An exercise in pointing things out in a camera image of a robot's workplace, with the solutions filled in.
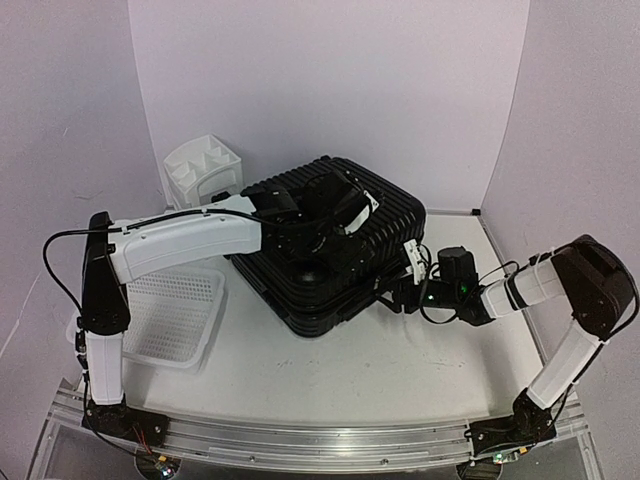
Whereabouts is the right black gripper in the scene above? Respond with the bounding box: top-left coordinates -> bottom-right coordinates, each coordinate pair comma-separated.
371,274 -> 459,316

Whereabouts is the black ribbed hard-shell suitcase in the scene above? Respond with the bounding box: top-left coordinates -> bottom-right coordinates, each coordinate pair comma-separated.
230,156 -> 426,338

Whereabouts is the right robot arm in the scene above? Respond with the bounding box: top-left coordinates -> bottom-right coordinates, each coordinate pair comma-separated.
381,234 -> 639,454

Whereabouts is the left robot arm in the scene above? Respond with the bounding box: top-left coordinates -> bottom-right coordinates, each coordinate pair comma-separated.
75,171 -> 379,440

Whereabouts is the white plastic drawer organizer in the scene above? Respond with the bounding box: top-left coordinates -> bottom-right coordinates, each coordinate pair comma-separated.
163,134 -> 244,210

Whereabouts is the white perforated plastic basket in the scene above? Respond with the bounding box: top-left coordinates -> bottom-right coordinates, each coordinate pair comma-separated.
67,264 -> 227,372

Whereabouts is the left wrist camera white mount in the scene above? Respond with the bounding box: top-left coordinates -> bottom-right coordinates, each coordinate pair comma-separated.
342,190 -> 380,235

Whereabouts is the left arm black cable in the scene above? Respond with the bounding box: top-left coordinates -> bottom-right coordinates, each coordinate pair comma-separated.
42,209 -> 261,321

